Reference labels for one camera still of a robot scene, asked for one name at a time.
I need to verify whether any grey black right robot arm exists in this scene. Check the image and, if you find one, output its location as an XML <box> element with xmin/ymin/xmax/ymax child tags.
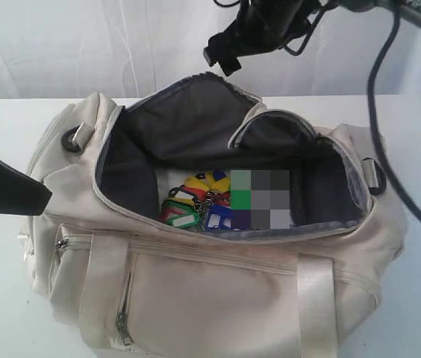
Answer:
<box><xmin>203</xmin><ymin>0</ymin><xmax>421</xmax><ymax>76</ymax></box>

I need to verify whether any white backdrop curtain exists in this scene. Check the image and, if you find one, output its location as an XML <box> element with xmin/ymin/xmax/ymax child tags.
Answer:
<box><xmin>0</xmin><ymin>0</ymin><xmax>421</xmax><ymax>101</ymax></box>

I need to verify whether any beige duffel bag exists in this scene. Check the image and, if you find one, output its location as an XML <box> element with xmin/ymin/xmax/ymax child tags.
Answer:
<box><xmin>21</xmin><ymin>72</ymin><xmax>407</xmax><ymax>357</ymax></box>

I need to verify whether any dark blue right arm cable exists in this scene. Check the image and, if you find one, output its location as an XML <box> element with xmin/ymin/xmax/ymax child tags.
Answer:
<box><xmin>365</xmin><ymin>0</ymin><xmax>421</xmax><ymax>247</ymax></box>

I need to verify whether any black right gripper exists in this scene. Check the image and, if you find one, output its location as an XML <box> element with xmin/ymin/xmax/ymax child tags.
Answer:
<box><xmin>203</xmin><ymin>1</ymin><xmax>319</xmax><ymax>77</ymax></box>

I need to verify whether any colourful key tag bunch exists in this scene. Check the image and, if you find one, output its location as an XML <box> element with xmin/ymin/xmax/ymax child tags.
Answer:
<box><xmin>159</xmin><ymin>170</ymin><xmax>236</xmax><ymax>232</ymax></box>

